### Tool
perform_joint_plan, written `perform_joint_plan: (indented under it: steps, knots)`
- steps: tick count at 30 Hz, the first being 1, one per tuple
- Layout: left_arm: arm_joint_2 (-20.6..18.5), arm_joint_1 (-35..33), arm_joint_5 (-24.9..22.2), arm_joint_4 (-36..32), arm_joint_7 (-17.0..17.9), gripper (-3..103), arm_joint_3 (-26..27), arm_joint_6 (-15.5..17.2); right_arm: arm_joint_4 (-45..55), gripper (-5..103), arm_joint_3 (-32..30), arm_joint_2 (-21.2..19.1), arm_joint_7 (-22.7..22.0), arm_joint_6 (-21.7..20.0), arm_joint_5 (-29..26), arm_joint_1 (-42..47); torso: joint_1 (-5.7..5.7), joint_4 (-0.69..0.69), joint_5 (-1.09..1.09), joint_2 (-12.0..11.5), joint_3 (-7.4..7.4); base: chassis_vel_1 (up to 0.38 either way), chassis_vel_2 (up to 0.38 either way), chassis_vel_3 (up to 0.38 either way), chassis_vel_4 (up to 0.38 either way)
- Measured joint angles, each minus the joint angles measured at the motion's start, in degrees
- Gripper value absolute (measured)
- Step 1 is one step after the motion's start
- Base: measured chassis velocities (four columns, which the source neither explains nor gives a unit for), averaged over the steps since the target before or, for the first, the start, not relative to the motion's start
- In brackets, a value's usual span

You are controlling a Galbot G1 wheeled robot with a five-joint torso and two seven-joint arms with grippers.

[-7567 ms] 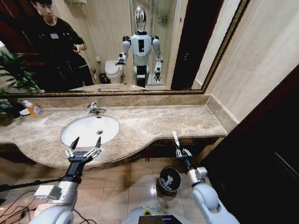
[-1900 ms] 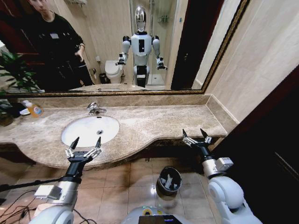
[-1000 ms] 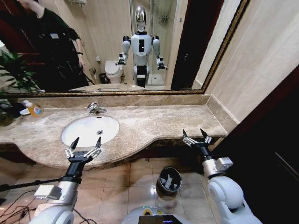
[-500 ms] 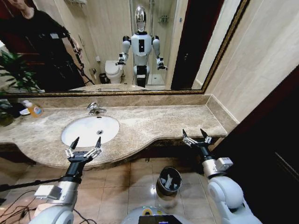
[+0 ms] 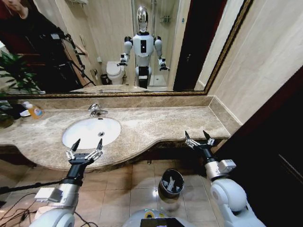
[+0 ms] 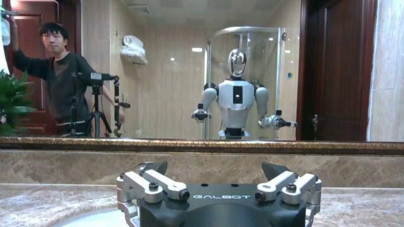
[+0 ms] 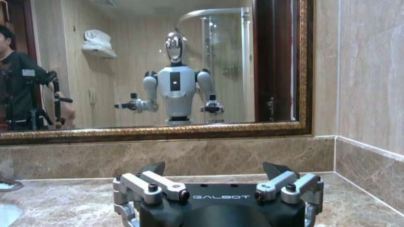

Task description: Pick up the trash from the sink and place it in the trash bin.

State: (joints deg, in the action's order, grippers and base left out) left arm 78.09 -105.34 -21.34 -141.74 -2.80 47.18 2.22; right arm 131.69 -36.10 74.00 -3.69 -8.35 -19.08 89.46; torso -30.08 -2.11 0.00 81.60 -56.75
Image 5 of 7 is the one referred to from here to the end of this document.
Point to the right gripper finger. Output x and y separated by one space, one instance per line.
210 141
190 143

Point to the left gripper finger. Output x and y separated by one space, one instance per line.
72 152
97 153

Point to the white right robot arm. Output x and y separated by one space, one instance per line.
227 194

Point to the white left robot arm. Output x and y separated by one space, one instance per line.
66 196

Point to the metal sink drain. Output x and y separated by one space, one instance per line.
101 133

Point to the white oval sink basin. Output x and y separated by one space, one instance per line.
90 128

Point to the white paper trash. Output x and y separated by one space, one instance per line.
171 183

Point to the black round trash bin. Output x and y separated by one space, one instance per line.
169 196

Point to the chrome faucet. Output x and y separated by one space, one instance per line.
94 109

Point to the black stand pole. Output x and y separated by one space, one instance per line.
28 187

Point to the orange liquid soap bottle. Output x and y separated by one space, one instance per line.
35 111

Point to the dark wooden door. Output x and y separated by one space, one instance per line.
272 153

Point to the white robot front shell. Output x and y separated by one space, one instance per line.
154 216

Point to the green potted plant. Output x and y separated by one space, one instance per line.
14 71

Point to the gold framed wall mirror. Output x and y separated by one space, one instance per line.
106 35

